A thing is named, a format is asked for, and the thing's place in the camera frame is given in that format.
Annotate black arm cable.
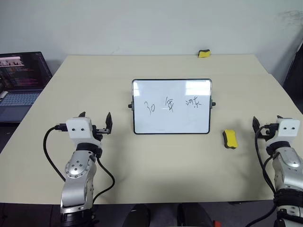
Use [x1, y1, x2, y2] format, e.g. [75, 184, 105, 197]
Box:
[246, 124, 282, 227]
[43, 122, 116, 206]

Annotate dark rounded shape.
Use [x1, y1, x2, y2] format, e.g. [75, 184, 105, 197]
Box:
[126, 203, 152, 227]

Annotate small black-framed whiteboard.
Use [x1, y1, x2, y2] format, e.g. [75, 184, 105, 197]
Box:
[127, 79, 216, 135]

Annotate yellow and black eraser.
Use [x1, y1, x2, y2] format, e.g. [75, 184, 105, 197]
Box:
[222, 129, 239, 149]
[197, 49, 212, 59]

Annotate black chair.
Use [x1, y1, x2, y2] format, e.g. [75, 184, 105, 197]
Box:
[283, 40, 303, 110]

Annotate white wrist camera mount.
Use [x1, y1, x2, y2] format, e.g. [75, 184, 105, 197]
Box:
[275, 118, 300, 144]
[65, 117, 93, 145]

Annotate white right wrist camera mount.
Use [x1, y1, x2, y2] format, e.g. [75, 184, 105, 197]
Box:
[275, 118, 300, 144]

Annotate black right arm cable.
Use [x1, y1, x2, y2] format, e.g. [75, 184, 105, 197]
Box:
[246, 124, 282, 227]

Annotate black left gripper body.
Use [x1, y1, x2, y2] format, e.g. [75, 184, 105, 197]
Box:
[91, 124, 111, 142]

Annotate open laptop computer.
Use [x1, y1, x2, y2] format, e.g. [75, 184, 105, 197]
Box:
[0, 51, 53, 123]

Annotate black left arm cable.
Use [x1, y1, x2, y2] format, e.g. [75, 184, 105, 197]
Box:
[43, 122, 116, 206]

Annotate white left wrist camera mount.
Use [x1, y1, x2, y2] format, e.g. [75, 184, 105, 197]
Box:
[65, 117, 93, 145]

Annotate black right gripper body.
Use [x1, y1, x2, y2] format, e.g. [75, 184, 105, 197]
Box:
[257, 122, 279, 142]

